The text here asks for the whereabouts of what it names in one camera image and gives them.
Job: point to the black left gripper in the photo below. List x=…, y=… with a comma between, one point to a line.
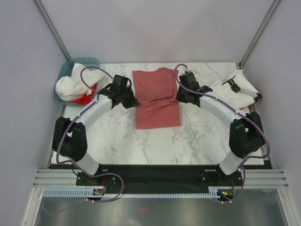
x=133, y=102

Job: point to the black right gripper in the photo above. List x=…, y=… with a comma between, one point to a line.
x=179, y=97

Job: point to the salmon pink t-shirt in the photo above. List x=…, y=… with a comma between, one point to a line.
x=156, y=92

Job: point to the white printed t-shirt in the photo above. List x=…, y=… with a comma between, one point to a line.
x=236, y=90

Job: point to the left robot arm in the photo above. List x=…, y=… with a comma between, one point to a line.
x=70, y=135

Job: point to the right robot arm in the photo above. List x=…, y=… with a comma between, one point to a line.
x=245, y=128

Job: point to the crumpled red t-shirt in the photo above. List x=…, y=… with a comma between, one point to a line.
x=83, y=95

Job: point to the crumpled white t-shirt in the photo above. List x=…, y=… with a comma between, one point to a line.
x=67, y=85

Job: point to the teal plastic basket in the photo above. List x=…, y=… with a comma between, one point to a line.
x=88, y=62

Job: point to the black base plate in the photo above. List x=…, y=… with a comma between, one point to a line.
x=160, y=178

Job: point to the aluminium front rail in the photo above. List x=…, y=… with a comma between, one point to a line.
x=64, y=178

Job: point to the white slotted cable duct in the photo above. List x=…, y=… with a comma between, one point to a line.
x=209, y=192

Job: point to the right aluminium frame post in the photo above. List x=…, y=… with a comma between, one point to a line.
x=263, y=25

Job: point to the aluminium frame post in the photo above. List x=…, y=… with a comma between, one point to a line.
x=49, y=23
x=263, y=25

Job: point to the left aluminium frame post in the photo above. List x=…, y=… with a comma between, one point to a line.
x=49, y=23

